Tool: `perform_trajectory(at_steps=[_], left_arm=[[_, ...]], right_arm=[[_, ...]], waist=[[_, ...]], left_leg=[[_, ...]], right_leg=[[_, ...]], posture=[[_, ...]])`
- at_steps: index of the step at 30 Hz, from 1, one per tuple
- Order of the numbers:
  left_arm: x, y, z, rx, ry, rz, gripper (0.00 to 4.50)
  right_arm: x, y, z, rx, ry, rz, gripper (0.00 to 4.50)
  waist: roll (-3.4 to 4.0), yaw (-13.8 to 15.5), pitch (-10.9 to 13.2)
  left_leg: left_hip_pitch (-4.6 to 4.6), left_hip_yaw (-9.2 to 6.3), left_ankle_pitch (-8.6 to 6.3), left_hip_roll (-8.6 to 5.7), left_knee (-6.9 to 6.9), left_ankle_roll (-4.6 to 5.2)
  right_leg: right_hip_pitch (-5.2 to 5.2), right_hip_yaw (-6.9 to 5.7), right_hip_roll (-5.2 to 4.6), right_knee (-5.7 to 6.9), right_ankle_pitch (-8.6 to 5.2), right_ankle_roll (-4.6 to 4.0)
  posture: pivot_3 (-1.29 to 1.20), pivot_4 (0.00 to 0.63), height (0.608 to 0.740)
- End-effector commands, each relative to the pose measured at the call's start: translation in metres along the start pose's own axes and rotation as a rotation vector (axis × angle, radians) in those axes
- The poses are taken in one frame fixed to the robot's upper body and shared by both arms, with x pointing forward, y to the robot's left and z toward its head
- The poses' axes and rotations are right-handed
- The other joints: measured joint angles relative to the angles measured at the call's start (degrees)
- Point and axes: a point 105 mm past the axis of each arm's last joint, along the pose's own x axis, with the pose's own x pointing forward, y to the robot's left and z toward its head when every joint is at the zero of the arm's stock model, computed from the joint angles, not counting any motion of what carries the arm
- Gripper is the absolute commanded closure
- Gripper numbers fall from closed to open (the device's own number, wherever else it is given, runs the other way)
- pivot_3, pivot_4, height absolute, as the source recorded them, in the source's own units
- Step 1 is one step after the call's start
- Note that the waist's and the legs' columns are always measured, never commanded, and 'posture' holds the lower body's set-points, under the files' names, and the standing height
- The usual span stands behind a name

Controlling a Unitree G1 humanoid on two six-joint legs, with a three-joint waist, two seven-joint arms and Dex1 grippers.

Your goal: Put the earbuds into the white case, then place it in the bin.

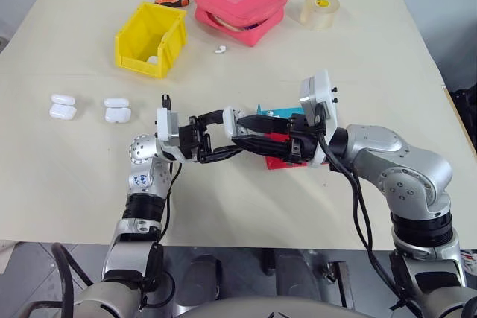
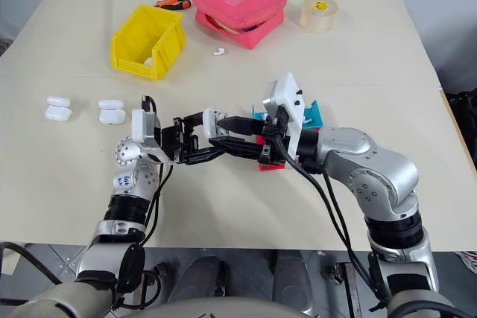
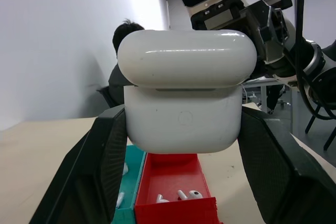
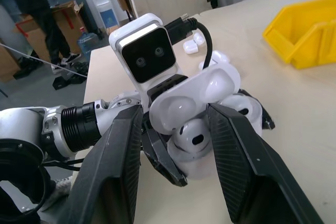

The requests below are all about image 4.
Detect thin white cord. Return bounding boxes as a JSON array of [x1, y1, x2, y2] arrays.
[[0, 41, 89, 80]]

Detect white water dispenser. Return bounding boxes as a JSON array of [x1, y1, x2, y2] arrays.
[[83, 0, 119, 29]]

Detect white earbud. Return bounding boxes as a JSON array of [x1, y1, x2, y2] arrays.
[[222, 94, 260, 119], [172, 118, 212, 156]]

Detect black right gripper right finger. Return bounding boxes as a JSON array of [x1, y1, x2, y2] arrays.
[[206, 103, 325, 224]]

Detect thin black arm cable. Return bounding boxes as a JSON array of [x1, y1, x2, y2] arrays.
[[41, 155, 85, 172]]

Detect cardboard box with red tape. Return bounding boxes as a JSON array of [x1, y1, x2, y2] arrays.
[[15, 1, 85, 62]]

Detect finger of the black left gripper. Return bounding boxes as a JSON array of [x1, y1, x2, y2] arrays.
[[143, 121, 188, 187], [237, 89, 275, 130]]

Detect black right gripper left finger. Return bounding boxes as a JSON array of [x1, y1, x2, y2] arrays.
[[62, 104, 144, 224]]

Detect white earbud case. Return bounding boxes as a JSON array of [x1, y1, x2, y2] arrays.
[[198, 50, 230, 71], [182, 33, 205, 55], [149, 62, 264, 180]]

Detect black boxes on floor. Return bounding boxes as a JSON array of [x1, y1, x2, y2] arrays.
[[52, 61, 89, 91]]

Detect yellow plastic bin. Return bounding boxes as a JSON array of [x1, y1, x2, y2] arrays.
[[262, 0, 336, 70]]

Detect white sneaker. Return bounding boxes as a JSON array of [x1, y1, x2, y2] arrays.
[[46, 176, 72, 204]]

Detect black camera usb cable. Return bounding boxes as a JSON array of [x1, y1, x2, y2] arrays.
[[164, 16, 214, 71]]

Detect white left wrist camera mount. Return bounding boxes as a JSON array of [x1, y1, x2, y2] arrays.
[[109, 13, 184, 104]]

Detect blue water jug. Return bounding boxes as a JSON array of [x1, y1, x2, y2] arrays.
[[76, 27, 99, 55]]

